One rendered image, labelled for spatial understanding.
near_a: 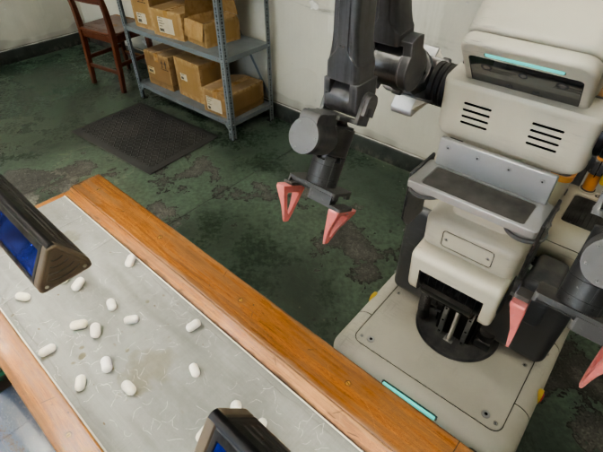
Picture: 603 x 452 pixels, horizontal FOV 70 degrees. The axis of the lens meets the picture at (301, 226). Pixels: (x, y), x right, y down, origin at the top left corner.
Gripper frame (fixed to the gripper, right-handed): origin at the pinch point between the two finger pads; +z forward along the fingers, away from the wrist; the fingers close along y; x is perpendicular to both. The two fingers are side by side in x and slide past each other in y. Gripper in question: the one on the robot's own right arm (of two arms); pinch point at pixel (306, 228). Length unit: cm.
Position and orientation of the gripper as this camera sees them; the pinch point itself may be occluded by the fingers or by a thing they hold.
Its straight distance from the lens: 80.6
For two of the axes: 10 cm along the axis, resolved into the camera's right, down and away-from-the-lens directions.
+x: 5.7, -1.1, 8.1
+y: 7.6, 4.2, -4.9
